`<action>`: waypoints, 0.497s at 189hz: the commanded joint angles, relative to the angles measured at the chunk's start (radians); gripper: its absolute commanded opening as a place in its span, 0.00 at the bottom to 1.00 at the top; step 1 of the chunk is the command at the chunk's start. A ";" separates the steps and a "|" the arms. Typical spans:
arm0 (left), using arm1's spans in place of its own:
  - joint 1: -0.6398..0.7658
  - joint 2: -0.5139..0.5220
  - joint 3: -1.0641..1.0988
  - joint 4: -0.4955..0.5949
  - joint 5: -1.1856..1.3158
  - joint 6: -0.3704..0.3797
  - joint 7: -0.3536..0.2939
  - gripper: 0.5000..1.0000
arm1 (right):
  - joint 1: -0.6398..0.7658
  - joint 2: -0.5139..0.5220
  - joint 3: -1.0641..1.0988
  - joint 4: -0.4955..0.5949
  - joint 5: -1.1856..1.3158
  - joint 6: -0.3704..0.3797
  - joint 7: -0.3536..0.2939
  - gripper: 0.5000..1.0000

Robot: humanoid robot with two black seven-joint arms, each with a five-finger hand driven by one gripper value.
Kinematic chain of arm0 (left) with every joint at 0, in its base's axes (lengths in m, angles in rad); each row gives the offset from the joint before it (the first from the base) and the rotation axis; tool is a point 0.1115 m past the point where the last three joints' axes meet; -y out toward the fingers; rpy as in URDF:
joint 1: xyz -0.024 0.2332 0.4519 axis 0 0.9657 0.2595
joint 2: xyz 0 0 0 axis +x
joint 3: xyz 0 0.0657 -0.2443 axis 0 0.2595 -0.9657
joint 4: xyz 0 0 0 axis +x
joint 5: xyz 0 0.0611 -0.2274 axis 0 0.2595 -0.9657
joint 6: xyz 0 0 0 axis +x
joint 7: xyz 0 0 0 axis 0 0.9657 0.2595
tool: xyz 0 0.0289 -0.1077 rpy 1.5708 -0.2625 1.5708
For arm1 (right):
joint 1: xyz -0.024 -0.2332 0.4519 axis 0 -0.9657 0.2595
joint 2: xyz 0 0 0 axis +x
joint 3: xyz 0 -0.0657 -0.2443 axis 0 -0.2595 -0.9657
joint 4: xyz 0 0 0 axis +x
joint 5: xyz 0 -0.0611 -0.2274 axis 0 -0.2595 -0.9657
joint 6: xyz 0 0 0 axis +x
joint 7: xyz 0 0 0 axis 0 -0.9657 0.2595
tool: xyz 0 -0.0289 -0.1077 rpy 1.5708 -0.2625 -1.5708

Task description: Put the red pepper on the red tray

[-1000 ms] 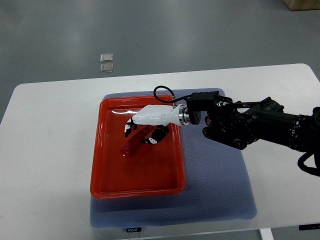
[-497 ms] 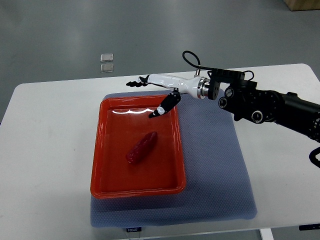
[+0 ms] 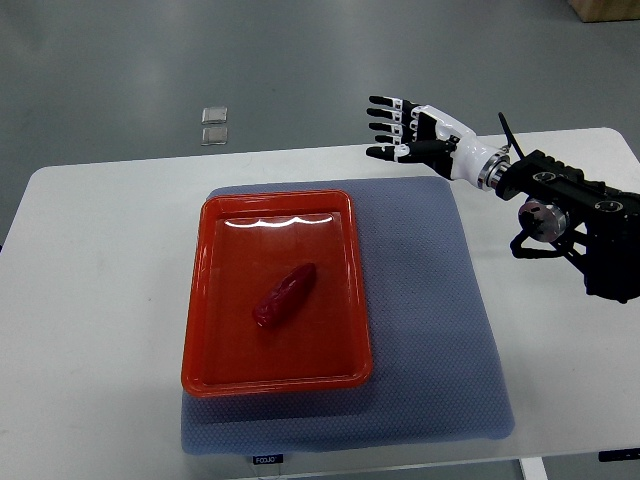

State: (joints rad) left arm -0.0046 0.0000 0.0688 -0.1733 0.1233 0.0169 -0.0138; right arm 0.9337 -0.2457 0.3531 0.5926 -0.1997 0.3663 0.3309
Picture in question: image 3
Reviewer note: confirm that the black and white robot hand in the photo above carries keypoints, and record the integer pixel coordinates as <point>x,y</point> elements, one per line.
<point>409,133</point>

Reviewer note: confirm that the red pepper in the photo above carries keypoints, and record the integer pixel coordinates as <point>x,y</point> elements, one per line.
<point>286,297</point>

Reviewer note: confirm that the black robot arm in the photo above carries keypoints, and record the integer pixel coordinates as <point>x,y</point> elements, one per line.
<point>593,226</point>

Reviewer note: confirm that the red plastic tray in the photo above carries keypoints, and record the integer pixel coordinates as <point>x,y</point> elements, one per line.
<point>246,244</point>

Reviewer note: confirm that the cardboard box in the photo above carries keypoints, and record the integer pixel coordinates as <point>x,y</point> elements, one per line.
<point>592,11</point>

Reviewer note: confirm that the upper silver floor plate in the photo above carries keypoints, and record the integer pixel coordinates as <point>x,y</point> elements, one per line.
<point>214,115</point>

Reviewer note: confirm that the blue-grey mesh mat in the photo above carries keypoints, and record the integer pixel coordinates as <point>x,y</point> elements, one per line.
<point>437,374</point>

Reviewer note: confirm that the white table leg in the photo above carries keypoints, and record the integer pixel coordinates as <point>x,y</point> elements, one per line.
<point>533,468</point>

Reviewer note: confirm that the black table label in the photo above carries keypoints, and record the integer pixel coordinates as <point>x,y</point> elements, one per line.
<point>270,459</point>

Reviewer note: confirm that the black table control panel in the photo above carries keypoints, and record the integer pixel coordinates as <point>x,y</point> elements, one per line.
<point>619,455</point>

